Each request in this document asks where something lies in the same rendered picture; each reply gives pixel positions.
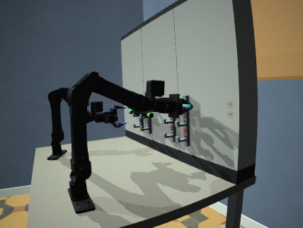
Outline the black bar with green end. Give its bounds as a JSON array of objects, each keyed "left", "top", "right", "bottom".
[{"left": 129, "top": 110, "right": 154, "bottom": 118}]

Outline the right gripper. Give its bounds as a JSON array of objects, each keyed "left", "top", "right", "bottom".
[{"left": 164, "top": 94, "right": 191, "bottom": 118}]

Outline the light grey panel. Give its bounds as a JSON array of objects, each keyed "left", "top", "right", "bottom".
[{"left": 121, "top": 0, "right": 258, "bottom": 185}]

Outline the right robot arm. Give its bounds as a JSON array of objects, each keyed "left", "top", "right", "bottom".
[{"left": 67, "top": 72, "right": 167, "bottom": 214}]

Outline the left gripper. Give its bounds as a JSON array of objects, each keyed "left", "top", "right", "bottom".
[{"left": 110, "top": 105, "right": 127, "bottom": 128}]

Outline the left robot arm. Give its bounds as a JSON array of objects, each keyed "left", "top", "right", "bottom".
[{"left": 47, "top": 88, "right": 118, "bottom": 160}]

